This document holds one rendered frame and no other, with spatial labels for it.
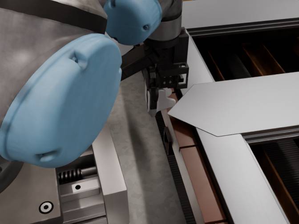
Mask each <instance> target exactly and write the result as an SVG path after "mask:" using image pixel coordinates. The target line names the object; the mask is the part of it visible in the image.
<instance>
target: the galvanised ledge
mask: <svg viewBox="0 0 299 224"><path fill-rule="evenodd" d="M106 123H108V125H109V128H110V131H111V135H112V138H113V142H114V145H115V149H116V152H117V155H118V157H119V161H120V165H121V170H122V173H123V176H124V179H125V184H126V187H127V192H128V204H129V223H128V224H187V223H186V220H185V216H184V213H183V210H182V206H181V203H180V199H179V196H178V192H177V189H176V186H175V182H174V179H173V175H172V172H171V169H170V165H169V162H168V159H167V155H166V152H165V148H164V145H163V142H162V138H161V135H160V132H159V128H158V124H157V121H156V118H155V117H151V116H150V114H149V113H148V111H147V107H146V100H145V87H144V77H143V74H142V71H139V72H137V73H135V74H133V75H132V76H130V77H128V78H126V79H124V80H122V81H121V82H120V86H119V90H118V93H117V97H116V100H115V103H114V105H113V108H112V110H111V113H110V115H109V117H108V119H107V121H106Z"/></svg>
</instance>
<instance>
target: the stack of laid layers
mask: <svg viewBox="0 0 299 224"><path fill-rule="evenodd" d="M289 28H299V18H291V19H282V20H270V21H260V22H251V23H243V24H230V25H221V26H212V27H203V28H190V29H186V30H187V31H188V33H189V36H190V37H191V39H192V41H193V39H195V38H204V37H213V36H225V35H233V34H242V33H251V32H263V31H272V30H280V29H289ZM193 43H194V45H195V47H196V49H197V51H198V53H199V55H200V57H201V58H202V60H203V62H204V64H205V66H206V68H207V70H208V72H209V74H210V76H211V78H212V79H213V77H212V75H211V73H210V71H209V69H208V67H207V65H206V63H205V61H204V59H203V57H202V56H201V54H200V52H199V50H198V48H197V46H196V44H195V42H194V41H193ZM213 81H214V82H215V80H214V79H213ZM176 90H177V93H178V95H179V98H180V99H181V98H182V96H183V95H182V93H181V90H180V89H176ZM190 126H191V129H192V131H193V134H194V137H195V139H196V141H197V144H198V147H199V149H200V152H201V155H202V157H203V159H204V162H205V165H206V167H207V170H208V173H209V175H210V178H211V180H212V183H213V185H214V188H215V191H216V193H217V195H218V198H219V201H220V203H221V206H222V208H223V211H224V213H225V216H226V219H227V221H228V224H234V222H233V220H232V217H231V215H230V212H229V210H228V207H227V205H226V202H225V200H224V197H223V195H222V192H221V190H220V187H219V185H218V182H217V180H216V177H215V175H214V172H213V170H212V167H211V165H210V163H209V160H208V158H207V155H206V152H205V150H204V147H203V145H202V143H201V140H200V138H199V135H198V132H197V130H196V128H195V127H194V126H192V125H190ZM241 135H242V137H243V138H244V140H245V142H246V144H247V146H248V148H249V150H250V152H251V154H252V156H253V158H254V160H255V162H256V164H257V165H258V167H259V169H260V171H261V173H262V175H263V177H264V179H265V181H266V183H267V185H268V186H269V188H270V190H271V192H272V194H273V196H274V198H275V200H276V202H277V204H278V205H279V207H280V209H281V211H282V213H283V215H284V217H285V219H286V221H287V223H288V224H290V222H289V220H288V218H287V217H286V215H285V213H284V211H283V209H282V207H281V205H280V203H279V201H278V200H277V198H276V196H275V194H274V192H273V190H272V188H271V186H270V185H269V183H268V181H267V179H266V177H265V175H264V173H263V171H262V169H261V168H260V166H259V164H258V162H257V160H256V158H255V156H254V154H253V152H252V150H251V148H250V146H252V145H258V144H266V143H272V142H278V141H284V140H292V139H298V138H299V125H297V126H290V127H284V128H275V129H269V130H262V131H256V132H247V133H241Z"/></svg>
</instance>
